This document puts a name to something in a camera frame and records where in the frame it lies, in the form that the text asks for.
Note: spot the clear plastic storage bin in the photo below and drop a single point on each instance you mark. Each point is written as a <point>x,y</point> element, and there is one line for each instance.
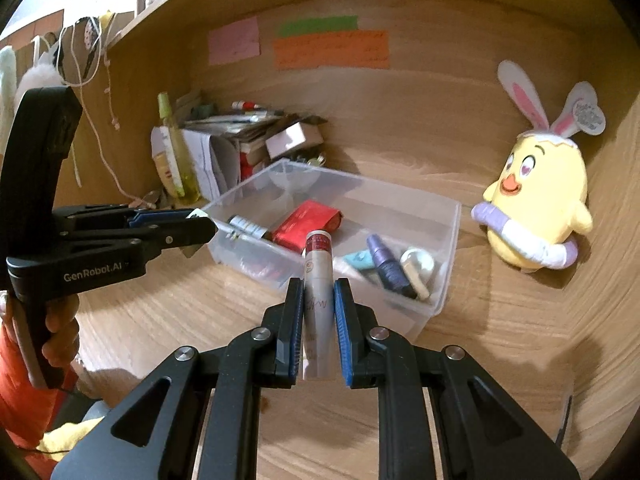
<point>402,217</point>

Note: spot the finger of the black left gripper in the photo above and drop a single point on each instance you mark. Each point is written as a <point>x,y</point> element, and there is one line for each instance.
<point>170,217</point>
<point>171,236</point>

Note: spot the yellow chick bunny plush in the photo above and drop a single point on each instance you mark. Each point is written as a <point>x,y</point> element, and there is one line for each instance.
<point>538,204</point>

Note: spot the white red lip balm tube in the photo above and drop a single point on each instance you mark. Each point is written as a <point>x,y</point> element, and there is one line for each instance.
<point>318,306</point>

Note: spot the white paper boxes stack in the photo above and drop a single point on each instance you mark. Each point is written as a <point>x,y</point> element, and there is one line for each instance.
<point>216,161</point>

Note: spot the red white marker pen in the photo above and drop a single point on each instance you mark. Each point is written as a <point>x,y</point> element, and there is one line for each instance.
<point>247,106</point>

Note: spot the white ceramic bowl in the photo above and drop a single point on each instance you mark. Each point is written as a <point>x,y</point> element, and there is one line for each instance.
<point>294,180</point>

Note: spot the small pink white box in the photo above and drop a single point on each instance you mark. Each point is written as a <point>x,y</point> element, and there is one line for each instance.
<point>299,136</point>

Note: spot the pink sticky note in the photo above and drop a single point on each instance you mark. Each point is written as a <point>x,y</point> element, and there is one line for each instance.
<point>234,42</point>

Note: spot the left hand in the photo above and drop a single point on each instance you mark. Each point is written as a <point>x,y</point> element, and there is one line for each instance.
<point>62,348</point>

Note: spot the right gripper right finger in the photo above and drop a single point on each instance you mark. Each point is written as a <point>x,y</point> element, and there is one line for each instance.
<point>360,367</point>

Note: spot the red small box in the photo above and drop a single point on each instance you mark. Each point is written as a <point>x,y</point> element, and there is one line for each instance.
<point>246,168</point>

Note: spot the orange sticky note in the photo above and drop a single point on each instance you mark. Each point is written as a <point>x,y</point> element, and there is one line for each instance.
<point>348,48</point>

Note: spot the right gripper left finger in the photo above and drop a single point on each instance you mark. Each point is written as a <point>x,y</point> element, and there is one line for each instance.
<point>285,322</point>

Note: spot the orange sleeve forearm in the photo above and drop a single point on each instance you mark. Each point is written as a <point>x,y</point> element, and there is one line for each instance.
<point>27,413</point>

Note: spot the red envelope packet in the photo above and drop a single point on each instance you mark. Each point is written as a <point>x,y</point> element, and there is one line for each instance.
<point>307,217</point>

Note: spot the dark green glass bottle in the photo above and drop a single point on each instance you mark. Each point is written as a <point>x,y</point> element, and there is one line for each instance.
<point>250,228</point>

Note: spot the round white compact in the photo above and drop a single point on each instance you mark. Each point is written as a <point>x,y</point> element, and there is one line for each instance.
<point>419,266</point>

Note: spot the green sticky note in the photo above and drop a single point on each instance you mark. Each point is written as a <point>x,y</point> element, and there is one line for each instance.
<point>308,26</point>

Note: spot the teal small item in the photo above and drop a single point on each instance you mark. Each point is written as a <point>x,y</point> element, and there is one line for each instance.
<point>361,261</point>

